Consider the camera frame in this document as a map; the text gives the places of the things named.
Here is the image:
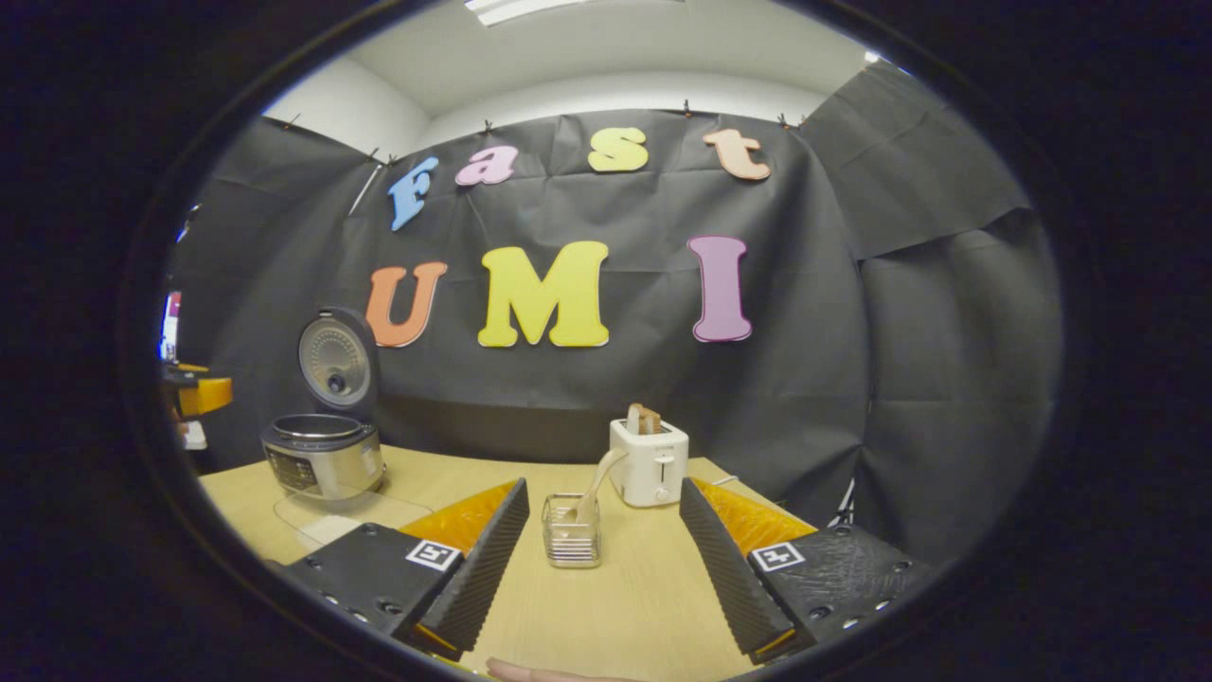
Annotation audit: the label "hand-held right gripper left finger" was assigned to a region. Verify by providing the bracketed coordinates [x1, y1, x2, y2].
[284, 478, 531, 662]

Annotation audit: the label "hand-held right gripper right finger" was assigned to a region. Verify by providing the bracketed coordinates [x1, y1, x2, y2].
[679, 476, 934, 664]

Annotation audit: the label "clear chopstick holder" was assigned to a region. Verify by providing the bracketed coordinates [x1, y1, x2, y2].
[542, 493, 602, 569]

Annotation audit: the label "black and silver rice cooker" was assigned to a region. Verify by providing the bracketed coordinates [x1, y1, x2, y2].
[261, 306, 387, 500]

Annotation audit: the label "wooden spoon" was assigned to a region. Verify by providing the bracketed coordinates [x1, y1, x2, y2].
[563, 447, 631, 527]

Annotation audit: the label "clear plastic rice container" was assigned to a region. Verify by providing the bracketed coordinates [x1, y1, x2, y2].
[275, 483, 435, 552]

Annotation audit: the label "white toaster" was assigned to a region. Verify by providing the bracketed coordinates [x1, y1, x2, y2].
[609, 419, 690, 508]

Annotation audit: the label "black backdrop cloth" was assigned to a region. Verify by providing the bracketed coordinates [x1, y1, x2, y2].
[170, 62, 1061, 569]

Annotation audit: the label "ceiling light panel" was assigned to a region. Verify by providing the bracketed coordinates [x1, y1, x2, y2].
[464, 0, 588, 27]

